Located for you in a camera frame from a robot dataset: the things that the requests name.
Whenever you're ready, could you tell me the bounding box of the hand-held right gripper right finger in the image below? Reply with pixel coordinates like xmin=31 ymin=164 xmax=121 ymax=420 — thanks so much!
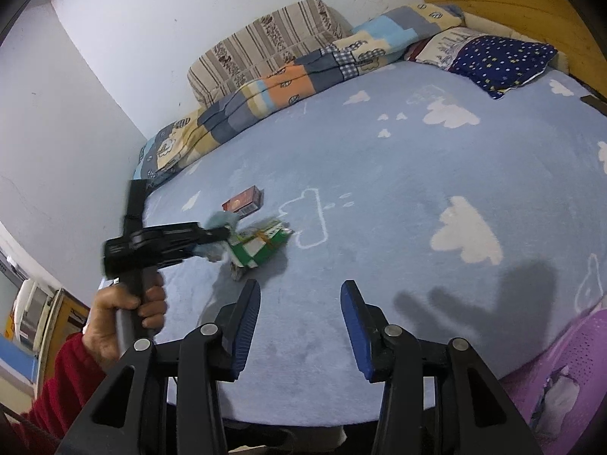
xmin=340 ymin=279 xmax=544 ymax=455

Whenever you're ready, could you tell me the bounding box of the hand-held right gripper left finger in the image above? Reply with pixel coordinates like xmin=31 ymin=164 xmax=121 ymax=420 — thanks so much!
xmin=57 ymin=279 xmax=263 ymax=455

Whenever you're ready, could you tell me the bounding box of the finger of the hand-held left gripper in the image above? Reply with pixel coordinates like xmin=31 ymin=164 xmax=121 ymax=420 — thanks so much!
xmin=199 ymin=226 xmax=233 ymax=246

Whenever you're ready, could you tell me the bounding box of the person's left forearm red sleeve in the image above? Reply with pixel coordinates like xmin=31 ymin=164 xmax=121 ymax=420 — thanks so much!
xmin=9 ymin=332 xmax=110 ymax=455

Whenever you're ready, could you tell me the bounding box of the person's left hand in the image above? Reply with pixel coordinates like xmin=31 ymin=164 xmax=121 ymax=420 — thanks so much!
xmin=84 ymin=277 xmax=168 ymax=370

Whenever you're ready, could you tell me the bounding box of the green white banded box bundle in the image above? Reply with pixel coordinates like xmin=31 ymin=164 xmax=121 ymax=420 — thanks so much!
xmin=228 ymin=218 xmax=295 ymax=268

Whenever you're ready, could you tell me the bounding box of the red cigarette box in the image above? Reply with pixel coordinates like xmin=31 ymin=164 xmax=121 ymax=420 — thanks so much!
xmin=222 ymin=186 xmax=264 ymax=214

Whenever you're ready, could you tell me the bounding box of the white rounded appliance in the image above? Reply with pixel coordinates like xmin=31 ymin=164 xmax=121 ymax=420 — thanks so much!
xmin=12 ymin=279 xmax=55 ymax=342

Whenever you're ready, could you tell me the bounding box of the patchwork print quilt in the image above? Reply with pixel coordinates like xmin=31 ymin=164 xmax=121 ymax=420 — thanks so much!
xmin=134 ymin=4 xmax=468 ymax=189

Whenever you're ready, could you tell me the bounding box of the blue cloud print bed sheet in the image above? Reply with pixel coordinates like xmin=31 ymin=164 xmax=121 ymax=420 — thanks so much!
xmin=142 ymin=54 xmax=607 ymax=427

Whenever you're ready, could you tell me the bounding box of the blue board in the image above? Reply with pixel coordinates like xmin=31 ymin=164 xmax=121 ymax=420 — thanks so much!
xmin=0 ymin=336 xmax=39 ymax=384

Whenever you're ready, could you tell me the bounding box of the striped floral pillow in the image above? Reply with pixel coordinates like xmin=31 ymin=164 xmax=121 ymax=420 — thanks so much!
xmin=187 ymin=0 xmax=352 ymax=105

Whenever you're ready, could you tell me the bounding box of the navy star print pillow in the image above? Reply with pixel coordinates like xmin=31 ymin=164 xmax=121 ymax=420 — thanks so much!
xmin=403 ymin=27 xmax=559 ymax=100

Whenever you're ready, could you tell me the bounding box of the dark flat object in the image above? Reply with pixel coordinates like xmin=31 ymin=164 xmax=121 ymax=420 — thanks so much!
xmin=581 ymin=95 xmax=607 ymax=117

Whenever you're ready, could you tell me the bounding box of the cream cushion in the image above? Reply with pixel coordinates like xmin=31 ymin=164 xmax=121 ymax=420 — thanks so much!
xmin=462 ymin=9 xmax=572 ymax=74

